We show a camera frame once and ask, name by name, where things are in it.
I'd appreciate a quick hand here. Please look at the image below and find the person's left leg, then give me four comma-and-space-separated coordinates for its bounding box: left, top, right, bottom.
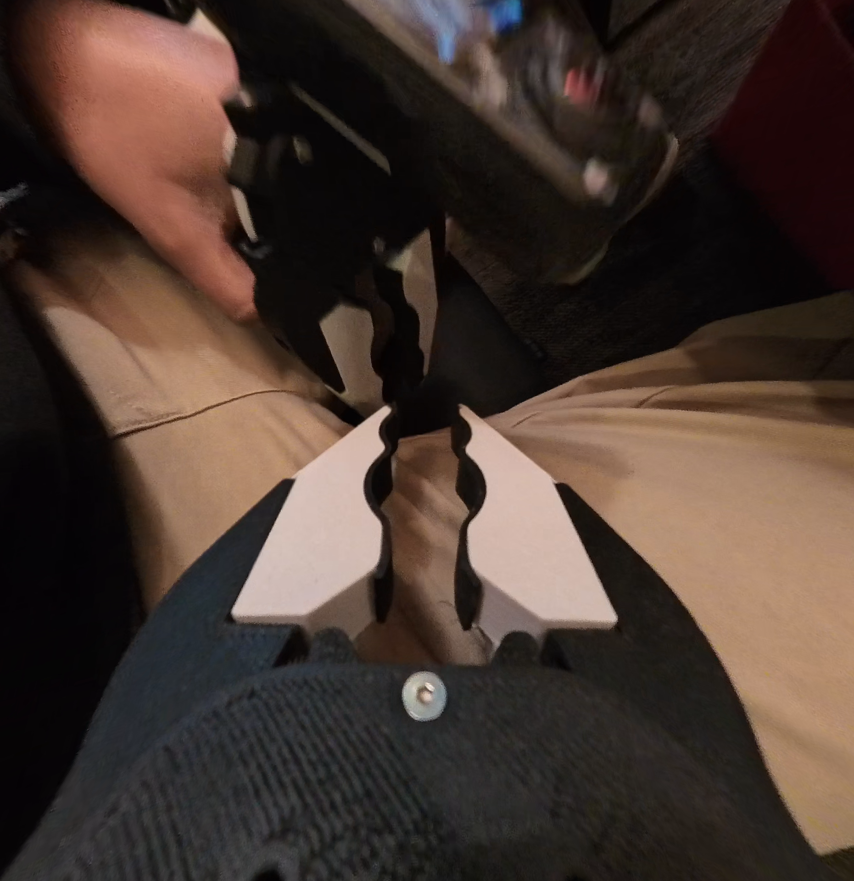
7, 220, 386, 620

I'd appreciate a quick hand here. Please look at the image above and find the dark red box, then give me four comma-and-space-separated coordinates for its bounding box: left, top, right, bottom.
716, 0, 854, 228

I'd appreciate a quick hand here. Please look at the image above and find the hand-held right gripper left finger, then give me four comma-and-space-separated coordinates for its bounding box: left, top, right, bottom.
232, 404, 400, 651

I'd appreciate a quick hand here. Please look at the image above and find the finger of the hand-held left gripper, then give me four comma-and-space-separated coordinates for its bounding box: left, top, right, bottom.
389, 212, 450, 386
320, 265, 428, 410

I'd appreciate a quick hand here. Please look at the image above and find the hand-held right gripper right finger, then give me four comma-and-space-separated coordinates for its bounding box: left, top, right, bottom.
452, 404, 619, 658

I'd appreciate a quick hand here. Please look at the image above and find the person's left hand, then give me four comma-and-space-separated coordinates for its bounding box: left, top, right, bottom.
14, 0, 262, 323

